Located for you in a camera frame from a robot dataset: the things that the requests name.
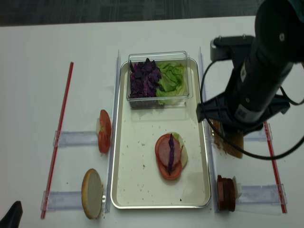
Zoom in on purple cabbage pieces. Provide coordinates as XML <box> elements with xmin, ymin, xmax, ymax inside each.
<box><xmin>129</xmin><ymin>58</ymin><xmax>161</xmax><ymax>98</ymax></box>

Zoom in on upper left clear holder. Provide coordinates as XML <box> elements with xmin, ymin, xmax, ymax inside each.
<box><xmin>53</xmin><ymin>131</ymin><xmax>98</xmax><ymax>147</ymax></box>

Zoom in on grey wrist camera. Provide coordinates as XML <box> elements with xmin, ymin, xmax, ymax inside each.
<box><xmin>210</xmin><ymin>35</ymin><xmax>255</xmax><ymax>61</ymax></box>

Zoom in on white onion slice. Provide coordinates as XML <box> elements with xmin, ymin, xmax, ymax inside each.
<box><xmin>179</xmin><ymin>135</ymin><xmax>188</xmax><ymax>169</ymax></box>

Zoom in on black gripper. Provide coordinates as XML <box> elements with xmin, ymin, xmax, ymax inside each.
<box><xmin>196</xmin><ymin>93</ymin><xmax>290</xmax><ymax>137</ymax></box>

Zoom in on black object at corner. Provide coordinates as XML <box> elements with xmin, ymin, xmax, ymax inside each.
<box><xmin>0</xmin><ymin>201</ymin><xmax>23</xmax><ymax>228</ymax></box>

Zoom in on green lettuce leaves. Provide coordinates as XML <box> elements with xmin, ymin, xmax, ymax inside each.
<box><xmin>156</xmin><ymin>61</ymin><xmax>185</xmax><ymax>97</ymax></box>

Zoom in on red tape strip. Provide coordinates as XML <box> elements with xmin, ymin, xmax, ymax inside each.
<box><xmin>40</xmin><ymin>62</ymin><xmax>74</xmax><ymax>220</ymax></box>
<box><xmin>263</xmin><ymin>122</ymin><xmax>287</xmax><ymax>214</ymax></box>

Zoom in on white metal tray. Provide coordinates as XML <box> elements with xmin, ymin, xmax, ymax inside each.
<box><xmin>111</xmin><ymin>59</ymin><xmax>211</xmax><ymax>209</ymax></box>

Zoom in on tomato slice on stack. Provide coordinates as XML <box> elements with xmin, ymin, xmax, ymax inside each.
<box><xmin>155</xmin><ymin>132</ymin><xmax>183</xmax><ymax>180</ymax></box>

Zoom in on bun bottom half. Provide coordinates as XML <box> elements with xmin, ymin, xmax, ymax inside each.
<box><xmin>81</xmin><ymin>169</ymin><xmax>104</xmax><ymax>219</ymax></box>

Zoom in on lower right clear holder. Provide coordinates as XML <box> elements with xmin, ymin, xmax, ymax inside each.
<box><xmin>236</xmin><ymin>184</ymin><xmax>280</xmax><ymax>205</ymax></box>

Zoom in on white block behind ham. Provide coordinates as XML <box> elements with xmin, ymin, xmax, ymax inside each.
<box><xmin>232</xmin><ymin>176</ymin><xmax>242</xmax><ymax>201</ymax></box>

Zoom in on left long clear divider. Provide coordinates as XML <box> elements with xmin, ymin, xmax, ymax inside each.
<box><xmin>103</xmin><ymin>50</ymin><xmax>121</xmax><ymax>213</ymax></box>

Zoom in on ham slice on stack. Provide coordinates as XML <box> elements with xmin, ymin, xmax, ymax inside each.
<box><xmin>158</xmin><ymin>137</ymin><xmax>181</xmax><ymax>166</ymax></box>

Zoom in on left red tape strip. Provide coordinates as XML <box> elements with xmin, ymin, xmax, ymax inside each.
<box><xmin>40</xmin><ymin>62</ymin><xmax>74</xmax><ymax>220</ymax></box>

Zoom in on clear plastic container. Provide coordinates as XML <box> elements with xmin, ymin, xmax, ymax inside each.
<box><xmin>126</xmin><ymin>51</ymin><xmax>192</xmax><ymax>109</ymax></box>

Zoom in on black cable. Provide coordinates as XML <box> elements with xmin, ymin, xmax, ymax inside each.
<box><xmin>199</xmin><ymin>59</ymin><xmax>304</xmax><ymax>161</ymax></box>

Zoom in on purple cabbage strip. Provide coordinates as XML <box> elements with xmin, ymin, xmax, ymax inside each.
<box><xmin>167</xmin><ymin>133</ymin><xmax>175</xmax><ymax>175</ymax></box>

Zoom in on lower left clear holder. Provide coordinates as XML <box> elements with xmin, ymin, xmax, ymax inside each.
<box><xmin>41</xmin><ymin>191</ymin><xmax>83</xmax><ymax>211</ymax></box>

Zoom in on right red tape strip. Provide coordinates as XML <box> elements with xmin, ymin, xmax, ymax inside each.
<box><xmin>263</xmin><ymin>122</ymin><xmax>287</xmax><ymax>214</ymax></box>

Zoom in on tomato slices stack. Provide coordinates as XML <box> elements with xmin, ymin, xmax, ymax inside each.
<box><xmin>98</xmin><ymin>109</ymin><xmax>112</xmax><ymax>153</ymax></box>

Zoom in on ham slices stack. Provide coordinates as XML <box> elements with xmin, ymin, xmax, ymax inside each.
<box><xmin>216</xmin><ymin>175</ymin><xmax>236</xmax><ymax>212</ymax></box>

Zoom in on white onion behind tomato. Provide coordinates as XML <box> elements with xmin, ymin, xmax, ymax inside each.
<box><xmin>95</xmin><ymin>118</ymin><xmax>100</xmax><ymax>136</ymax></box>

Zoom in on sesame bun top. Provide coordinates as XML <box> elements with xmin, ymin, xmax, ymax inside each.
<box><xmin>213</xmin><ymin>120</ymin><xmax>244</xmax><ymax>159</ymax></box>

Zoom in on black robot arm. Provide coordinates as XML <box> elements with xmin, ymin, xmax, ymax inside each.
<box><xmin>197</xmin><ymin>0</ymin><xmax>304</xmax><ymax>134</ymax></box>

